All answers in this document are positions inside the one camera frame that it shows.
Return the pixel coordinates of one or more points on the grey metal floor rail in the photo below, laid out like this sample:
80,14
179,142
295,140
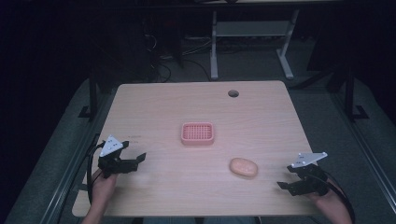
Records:
367,149
71,168

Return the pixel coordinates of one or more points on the white metal desk frame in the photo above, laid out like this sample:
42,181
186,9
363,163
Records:
252,28

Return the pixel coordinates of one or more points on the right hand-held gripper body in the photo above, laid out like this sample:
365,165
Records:
313,180

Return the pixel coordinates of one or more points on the peach oval soap bar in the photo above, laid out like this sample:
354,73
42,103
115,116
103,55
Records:
243,167

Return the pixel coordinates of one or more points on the black metal stand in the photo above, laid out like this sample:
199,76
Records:
350,93
92,93

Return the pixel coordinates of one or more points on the pink soap dish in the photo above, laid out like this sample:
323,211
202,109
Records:
197,133

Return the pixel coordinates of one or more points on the person's right hand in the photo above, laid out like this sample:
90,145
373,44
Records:
330,200

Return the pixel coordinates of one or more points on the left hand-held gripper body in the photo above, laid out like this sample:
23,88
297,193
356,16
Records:
112,165

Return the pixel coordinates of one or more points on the person's left hand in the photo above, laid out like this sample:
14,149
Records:
104,188

